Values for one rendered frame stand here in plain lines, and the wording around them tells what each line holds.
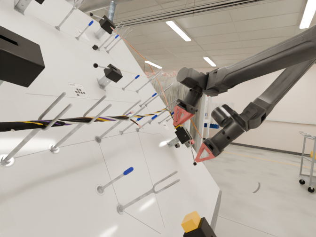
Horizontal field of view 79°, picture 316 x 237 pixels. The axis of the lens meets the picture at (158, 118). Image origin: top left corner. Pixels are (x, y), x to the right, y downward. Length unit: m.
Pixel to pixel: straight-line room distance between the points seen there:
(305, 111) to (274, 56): 8.24
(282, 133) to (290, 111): 0.89
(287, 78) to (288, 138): 7.97
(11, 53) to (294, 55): 0.51
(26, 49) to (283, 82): 0.73
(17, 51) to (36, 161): 0.16
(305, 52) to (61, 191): 0.53
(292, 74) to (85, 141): 0.70
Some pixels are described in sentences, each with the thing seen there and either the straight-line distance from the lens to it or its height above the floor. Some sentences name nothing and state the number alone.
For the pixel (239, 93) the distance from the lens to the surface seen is 8.84.
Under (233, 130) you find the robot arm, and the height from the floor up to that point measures 1.19.
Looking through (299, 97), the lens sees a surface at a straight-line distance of 8.78.
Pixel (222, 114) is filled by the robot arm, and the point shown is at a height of 1.24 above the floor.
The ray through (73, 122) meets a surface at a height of 1.21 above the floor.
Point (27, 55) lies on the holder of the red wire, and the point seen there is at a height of 1.29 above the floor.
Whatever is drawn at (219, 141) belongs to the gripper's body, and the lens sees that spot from 0.70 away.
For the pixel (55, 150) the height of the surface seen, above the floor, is 1.15.
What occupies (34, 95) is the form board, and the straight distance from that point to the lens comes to 0.44.
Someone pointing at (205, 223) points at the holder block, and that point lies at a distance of 0.46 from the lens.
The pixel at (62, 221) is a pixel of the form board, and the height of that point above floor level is 1.07.
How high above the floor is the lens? 1.24
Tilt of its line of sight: 3 degrees down
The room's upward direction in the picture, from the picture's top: 5 degrees clockwise
